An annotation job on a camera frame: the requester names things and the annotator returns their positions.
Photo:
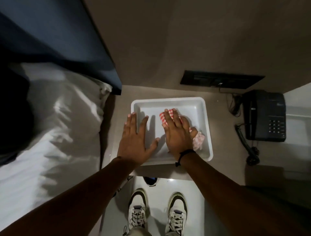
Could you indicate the person's left hand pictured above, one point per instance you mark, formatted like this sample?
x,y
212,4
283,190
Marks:
x,y
134,145

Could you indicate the person's right hand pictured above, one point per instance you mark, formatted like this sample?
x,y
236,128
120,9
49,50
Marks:
x,y
178,141

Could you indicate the person's left thumb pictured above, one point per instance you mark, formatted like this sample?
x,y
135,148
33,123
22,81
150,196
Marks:
x,y
154,144

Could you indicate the person's right little finger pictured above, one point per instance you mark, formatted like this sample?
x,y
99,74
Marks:
x,y
164,126

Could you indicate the person's left middle finger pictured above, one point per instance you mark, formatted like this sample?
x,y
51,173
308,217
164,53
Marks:
x,y
133,122

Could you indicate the person's right middle finger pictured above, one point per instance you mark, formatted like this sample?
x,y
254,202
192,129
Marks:
x,y
176,118

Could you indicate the person's right thumb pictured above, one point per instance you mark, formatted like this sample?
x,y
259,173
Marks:
x,y
193,132

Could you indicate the red white checkered cloth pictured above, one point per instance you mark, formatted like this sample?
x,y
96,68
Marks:
x,y
198,141

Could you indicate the white plastic tray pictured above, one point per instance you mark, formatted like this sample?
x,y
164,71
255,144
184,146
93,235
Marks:
x,y
194,109

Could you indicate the person's left forearm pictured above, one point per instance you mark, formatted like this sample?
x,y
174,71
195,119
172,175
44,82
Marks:
x,y
73,201

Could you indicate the person's right forearm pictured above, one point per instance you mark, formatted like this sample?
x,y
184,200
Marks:
x,y
238,197

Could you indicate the black wrist band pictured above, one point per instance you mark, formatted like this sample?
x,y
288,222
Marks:
x,y
186,153

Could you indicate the person's left white sneaker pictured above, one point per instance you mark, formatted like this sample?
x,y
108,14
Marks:
x,y
137,211

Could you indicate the person's white sneaker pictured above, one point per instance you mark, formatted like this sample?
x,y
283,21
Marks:
x,y
137,211
176,215

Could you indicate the black desk telephone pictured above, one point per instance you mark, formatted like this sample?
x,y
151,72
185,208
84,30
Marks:
x,y
264,116

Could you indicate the white pillow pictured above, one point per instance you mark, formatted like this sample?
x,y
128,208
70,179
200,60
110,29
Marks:
x,y
63,102

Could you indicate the person's right white sneaker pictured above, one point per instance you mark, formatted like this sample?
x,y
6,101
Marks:
x,y
176,215

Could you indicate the dark blue headboard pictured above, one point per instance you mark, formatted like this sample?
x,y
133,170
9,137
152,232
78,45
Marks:
x,y
60,41

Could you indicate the black wall socket panel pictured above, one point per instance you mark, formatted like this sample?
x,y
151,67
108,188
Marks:
x,y
218,79

